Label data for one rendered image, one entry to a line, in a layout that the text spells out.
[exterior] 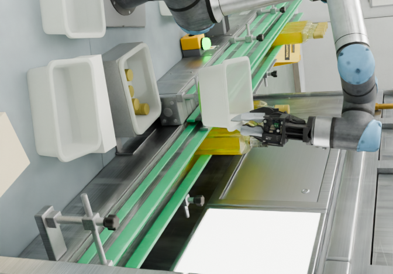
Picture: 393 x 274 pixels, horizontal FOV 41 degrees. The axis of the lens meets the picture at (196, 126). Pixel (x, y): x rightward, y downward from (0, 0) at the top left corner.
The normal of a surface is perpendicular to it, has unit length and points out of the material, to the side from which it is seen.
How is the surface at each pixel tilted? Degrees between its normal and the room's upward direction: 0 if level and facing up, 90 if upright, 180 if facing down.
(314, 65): 90
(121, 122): 90
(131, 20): 3
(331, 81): 90
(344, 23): 101
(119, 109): 90
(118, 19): 3
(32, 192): 0
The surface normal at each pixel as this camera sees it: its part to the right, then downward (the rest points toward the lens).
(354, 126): -0.28, -0.41
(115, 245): -0.18, -0.90
